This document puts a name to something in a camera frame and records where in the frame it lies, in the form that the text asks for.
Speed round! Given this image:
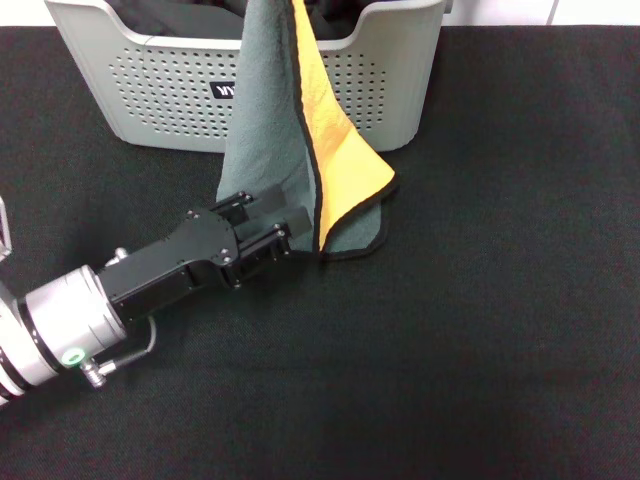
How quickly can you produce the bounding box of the left arm connector cable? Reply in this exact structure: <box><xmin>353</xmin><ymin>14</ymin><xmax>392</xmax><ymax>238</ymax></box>
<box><xmin>79</xmin><ymin>317</ymin><xmax>157</xmax><ymax>389</ymax></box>

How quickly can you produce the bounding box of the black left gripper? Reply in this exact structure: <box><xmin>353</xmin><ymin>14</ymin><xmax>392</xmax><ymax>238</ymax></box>
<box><xmin>97</xmin><ymin>183</ymin><xmax>310</xmax><ymax>322</ymax></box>

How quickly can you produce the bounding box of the black tablecloth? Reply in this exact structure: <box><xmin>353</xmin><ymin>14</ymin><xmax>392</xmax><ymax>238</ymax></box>
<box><xmin>0</xmin><ymin>23</ymin><xmax>640</xmax><ymax>480</ymax></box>

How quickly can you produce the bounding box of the black fabric bundle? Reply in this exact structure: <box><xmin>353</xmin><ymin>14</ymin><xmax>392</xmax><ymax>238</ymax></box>
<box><xmin>107</xmin><ymin>0</ymin><xmax>376</xmax><ymax>40</ymax></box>

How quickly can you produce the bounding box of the grey perforated storage box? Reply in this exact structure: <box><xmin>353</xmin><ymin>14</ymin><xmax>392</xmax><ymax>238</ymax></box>
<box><xmin>43</xmin><ymin>0</ymin><xmax>444</xmax><ymax>154</ymax></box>

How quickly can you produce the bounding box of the yellow and grey towel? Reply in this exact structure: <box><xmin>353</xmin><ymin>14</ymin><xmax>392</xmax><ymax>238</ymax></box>
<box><xmin>216</xmin><ymin>0</ymin><xmax>400</xmax><ymax>262</ymax></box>

